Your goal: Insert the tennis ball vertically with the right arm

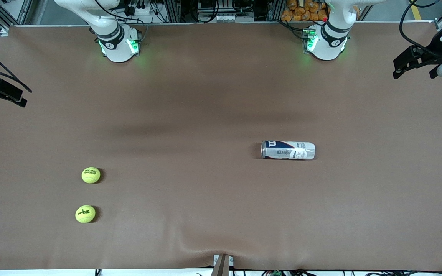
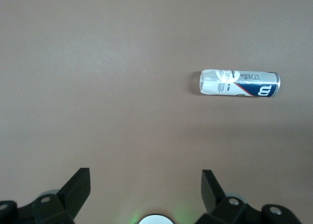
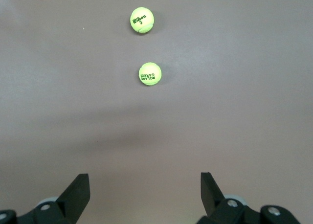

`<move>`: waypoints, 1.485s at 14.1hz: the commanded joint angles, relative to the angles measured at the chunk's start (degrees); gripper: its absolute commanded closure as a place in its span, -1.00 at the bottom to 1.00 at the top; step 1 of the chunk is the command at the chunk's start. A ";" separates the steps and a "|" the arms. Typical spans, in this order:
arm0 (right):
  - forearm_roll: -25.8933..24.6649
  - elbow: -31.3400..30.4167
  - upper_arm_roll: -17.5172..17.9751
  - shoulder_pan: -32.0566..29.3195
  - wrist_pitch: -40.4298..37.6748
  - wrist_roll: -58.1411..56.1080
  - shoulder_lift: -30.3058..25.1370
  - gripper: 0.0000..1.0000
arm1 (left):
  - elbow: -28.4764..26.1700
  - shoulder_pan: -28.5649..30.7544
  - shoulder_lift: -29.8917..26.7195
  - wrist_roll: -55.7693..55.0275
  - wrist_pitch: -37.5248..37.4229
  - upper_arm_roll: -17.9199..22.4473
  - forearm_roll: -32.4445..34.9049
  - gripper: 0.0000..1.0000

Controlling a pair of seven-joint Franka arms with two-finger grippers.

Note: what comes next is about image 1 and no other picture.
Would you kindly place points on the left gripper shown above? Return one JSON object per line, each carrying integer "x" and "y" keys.
{"x": 430, "y": 56}

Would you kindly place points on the yellow tennis ball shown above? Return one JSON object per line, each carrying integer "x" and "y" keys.
{"x": 85, "y": 214}
{"x": 91, "y": 175}

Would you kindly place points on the Wilson tennis ball can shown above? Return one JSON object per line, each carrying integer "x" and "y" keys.
{"x": 288, "y": 150}

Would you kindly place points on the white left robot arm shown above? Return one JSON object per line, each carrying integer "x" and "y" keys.
{"x": 330, "y": 44}

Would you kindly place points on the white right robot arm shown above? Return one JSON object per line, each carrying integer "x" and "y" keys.
{"x": 117, "y": 50}

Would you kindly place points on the orange snack bag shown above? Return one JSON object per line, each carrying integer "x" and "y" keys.
{"x": 305, "y": 11}

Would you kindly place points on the white power strip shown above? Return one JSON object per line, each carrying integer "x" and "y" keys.
{"x": 148, "y": 17}

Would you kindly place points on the white terminal block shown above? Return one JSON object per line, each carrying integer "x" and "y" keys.
{"x": 232, "y": 18}

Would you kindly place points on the brown table mat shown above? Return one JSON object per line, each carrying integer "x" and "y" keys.
{"x": 221, "y": 96}

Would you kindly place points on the green terminal connector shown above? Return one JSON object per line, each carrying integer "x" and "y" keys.
{"x": 276, "y": 273}

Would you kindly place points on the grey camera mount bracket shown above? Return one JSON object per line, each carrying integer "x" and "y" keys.
{"x": 223, "y": 266}

